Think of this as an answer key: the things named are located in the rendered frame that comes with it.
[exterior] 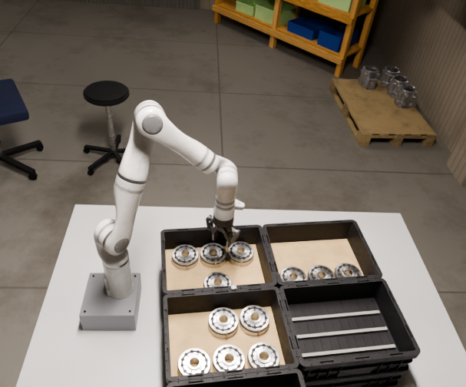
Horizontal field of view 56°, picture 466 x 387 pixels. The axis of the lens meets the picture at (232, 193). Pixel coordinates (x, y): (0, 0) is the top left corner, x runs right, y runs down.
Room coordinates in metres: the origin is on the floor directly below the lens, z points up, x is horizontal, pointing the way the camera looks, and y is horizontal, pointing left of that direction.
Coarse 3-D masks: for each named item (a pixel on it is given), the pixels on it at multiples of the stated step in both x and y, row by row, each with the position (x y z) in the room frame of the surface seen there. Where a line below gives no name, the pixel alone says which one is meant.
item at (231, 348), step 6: (222, 348) 0.73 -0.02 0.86; (228, 348) 0.73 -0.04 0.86; (234, 348) 0.73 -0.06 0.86; (216, 354) 0.70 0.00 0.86; (222, 354) 0.71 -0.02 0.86; (240, 354) 0.71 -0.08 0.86; (216, 360) 0.69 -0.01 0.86; (240, 360) 0.69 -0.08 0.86; (216, 366) 0.66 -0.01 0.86; (222, 366) 0.67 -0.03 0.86; (228, 366) 0.67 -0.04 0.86; (234, 366) 0.67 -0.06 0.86; (240, 366) 0.67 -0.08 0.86
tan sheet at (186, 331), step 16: (176, 320) 0.83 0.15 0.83; (192, 320) 0.84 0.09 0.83; (272, 320) 0.87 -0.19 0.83; (176, 336) 0.77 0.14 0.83; (192, 336) 0.77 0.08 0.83; (208, 336) 0.78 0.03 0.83; (240, 336) 0.79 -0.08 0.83; (256, 336) 0.80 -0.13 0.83; (272, 336) 0.81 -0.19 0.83; (176, 352) 0.71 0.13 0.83; (208, 352) 0.72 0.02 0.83; (176, 368) 0.66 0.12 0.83
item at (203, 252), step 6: (204, 246) 1.15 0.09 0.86; (210, 246) 1.15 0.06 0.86; (216, 246) 1.15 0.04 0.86; (222, 246) 1.16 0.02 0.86; (204, 252) 1.12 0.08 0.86; (222, 252) 1.13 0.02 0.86; (204, 258) 1.09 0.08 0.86; (210, 258) 1.09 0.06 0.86; (216, 258) 1.10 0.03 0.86; (222, 258) 1.10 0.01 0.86
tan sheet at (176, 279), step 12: (168, 252) 1.13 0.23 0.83; (168, 264) 1.07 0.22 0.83; (228, 264) 1.10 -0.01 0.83; (252, 264) 1.11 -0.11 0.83; (168, 276) 1.01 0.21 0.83; (180, 276) 1.02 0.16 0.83; (192, 276) 1.02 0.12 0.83; (204, 276) 1.03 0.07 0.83; (240, 276) 1.05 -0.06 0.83; (252, 276) 1.05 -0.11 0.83; (168, 288) 0.96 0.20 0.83; (180, 288) 0.96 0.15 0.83; (192, 288) 0.97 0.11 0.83
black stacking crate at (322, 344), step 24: (312, 288) 0.96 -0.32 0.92; (336, 288) 0.98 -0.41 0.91; (360, 288) 1.00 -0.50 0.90; (384, 288) 0.99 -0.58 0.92; (312, 312) 0.92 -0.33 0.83; (336, 312) 0.93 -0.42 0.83; (384, 312) 0.94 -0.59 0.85; (336, 336) 0.83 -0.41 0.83; (360, 336) 0.84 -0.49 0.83; (384, 336) 0.85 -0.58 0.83; (312, 360) 0.74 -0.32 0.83; (408, 360) 0.75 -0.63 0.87
